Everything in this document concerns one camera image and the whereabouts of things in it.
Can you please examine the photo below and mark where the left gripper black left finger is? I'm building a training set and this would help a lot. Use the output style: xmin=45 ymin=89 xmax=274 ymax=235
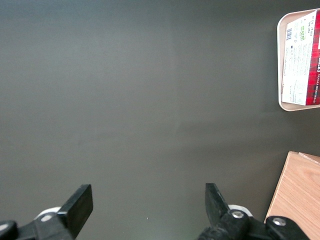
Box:
xmin=0 ymin=184 xmax=94 ymax=240

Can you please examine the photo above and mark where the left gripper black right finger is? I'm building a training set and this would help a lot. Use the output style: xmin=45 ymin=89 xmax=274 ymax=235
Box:
xmin=198 ymin=183 xmax=311 ymax=240

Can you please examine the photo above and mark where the beige plastic tray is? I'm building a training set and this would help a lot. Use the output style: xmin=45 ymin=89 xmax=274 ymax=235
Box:
xmin=276 ymin=8 xmax=320 ymax=112

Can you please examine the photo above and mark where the wooden drawer cabinet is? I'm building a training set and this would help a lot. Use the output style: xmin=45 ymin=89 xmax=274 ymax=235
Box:
xmin=264 ymin=150 xmax=320 ymax=240

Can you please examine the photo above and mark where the red shortbread cookie box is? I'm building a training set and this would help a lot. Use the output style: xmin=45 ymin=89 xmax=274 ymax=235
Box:
xmin=280 ymin=9 xmax=320 ymax=107

